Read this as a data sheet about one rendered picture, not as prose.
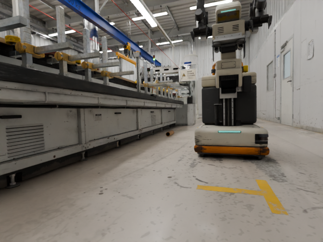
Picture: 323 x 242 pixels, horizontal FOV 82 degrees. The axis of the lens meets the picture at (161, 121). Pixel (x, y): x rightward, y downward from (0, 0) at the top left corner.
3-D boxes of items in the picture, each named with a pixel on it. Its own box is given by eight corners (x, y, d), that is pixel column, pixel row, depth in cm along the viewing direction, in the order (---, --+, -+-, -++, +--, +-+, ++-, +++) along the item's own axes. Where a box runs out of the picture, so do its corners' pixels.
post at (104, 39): (109, 89, 176) (106, 37, 174) (106, 88, 173) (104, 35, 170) (105, 89, 177) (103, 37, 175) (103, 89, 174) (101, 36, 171)
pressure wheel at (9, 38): (3, 54, 106) (1, 33, 106) (10, 58, 114) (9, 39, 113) (19, 54, 108) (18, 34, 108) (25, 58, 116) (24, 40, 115)
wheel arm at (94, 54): (101, 58, 124) (101, 52, 124) (98, 57, 121) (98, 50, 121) (50, 65, 137) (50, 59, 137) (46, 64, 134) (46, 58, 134)
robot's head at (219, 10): (216, 21, 180) (215, 4, 170) (239, 18, 173) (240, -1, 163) (216, 27, 170) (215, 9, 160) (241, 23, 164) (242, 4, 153)
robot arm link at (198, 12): (206, 15, 153) (195, 17, 156) (205, 2, 143) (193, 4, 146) (205, 26, 149) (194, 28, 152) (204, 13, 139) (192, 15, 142)
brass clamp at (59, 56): (76, 63, 134) (76, 56, 134) (61, 58, 121) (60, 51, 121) (69, 64, 136) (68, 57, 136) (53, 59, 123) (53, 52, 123)
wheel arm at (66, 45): (73, 50, 100) (73, 42, 100) (68, 48, 97) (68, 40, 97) (15, 59, 113) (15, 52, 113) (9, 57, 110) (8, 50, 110)
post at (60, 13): (68, 79, 128) (64, 7, 126) (64, 78, 125) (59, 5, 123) (64, 79, 129) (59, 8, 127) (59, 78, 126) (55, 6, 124)
